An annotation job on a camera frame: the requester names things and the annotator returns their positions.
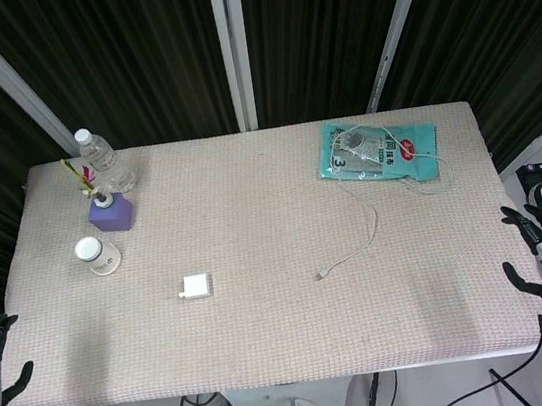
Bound white USB cable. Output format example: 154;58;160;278
293;110;466;282

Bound white charger block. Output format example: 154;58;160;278
174;270;214;302

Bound teal cleaning cloth package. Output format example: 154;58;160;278
309;106;445;197

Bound flower sprig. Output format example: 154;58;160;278
59;153;110;205

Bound clear plastic water bottle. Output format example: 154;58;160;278
72;122;140;199

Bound beige waffle table cloth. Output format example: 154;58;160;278
0;90;542;406

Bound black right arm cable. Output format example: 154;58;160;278
385;313;542;406

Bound white aluminium frame post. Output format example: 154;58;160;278
487;103;542;182
0;0;80;159
207;0;261;135
350;0;460;114

